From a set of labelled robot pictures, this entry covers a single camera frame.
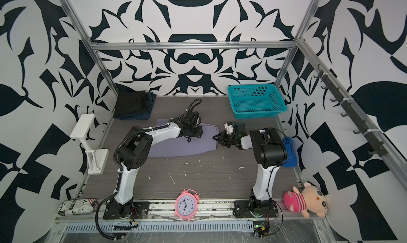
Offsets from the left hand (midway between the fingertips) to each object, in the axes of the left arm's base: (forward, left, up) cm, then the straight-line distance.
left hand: (200, 128), depth 99 cm
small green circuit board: (-51, -26, -4) cm, 57 cm away
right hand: (-5, -8, -1) cm, 9 cm away
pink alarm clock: (-41, +7, -1) cm, 41 cm away
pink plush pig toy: (-42, -47, +5) cm, 64 cm away
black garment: (+21, +47, +3) cm, 51 cm away
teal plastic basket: (+24, -39, -3) cm, 46 cm away
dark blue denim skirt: (+27, +35, 0) cm, 44 cm away
